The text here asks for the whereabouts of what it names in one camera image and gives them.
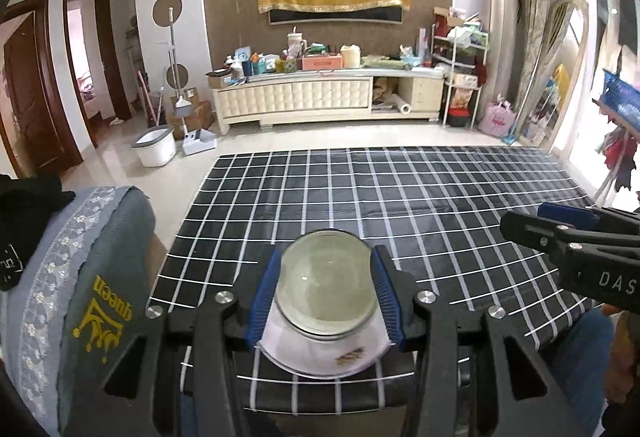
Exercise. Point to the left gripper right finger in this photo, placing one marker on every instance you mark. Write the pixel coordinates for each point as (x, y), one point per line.
(405, 321)

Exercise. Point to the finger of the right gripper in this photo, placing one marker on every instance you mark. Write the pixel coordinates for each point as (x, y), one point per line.
(591, 219)
(538, 233)

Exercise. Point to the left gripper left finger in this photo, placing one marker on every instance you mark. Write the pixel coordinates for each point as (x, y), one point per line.
(253, 295)

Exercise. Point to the white plate bear print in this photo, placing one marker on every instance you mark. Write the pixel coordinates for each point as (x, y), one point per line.
(298, 354)

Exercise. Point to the green patterned bowl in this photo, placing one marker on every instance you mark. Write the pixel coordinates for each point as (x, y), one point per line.
(325, 289)

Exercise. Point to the person right hand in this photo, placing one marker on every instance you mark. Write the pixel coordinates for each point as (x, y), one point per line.
(619, 376)

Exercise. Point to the black white checked tablecloth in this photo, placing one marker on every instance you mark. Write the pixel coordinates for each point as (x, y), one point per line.
(436, 209)

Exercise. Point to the blue plastic basket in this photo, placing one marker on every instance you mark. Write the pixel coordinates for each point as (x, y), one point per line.
(622, 98)

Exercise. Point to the pink gift bag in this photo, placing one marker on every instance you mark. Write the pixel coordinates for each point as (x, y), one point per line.
(498, 119)

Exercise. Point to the white dustpan set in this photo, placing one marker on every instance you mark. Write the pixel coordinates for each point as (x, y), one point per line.
(198, 141)

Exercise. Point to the white paper roll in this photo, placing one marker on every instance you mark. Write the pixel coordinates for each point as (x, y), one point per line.
(399, 103)

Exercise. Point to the white metal shelf rack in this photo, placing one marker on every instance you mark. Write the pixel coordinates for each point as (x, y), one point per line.
(459, 48)

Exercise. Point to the white mop bucket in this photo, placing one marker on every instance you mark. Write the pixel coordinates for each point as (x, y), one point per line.
(155, 147)

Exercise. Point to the cream TV cabinet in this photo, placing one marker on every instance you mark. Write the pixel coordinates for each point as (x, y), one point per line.
(327, 96)

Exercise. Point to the standing mop pole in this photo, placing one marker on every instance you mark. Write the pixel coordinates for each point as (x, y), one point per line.
(183, 106)

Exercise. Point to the silver standing air conditioner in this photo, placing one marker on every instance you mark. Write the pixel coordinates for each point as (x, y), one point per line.
(499, 19)

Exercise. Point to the cream plastic jug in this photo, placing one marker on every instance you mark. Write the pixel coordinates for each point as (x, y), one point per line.
(351, 56)

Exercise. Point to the pink storage box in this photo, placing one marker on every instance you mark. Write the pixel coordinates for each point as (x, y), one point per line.
(322, 62)

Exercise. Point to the brown wooden door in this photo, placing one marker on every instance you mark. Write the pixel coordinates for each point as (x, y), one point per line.
(35, 134)

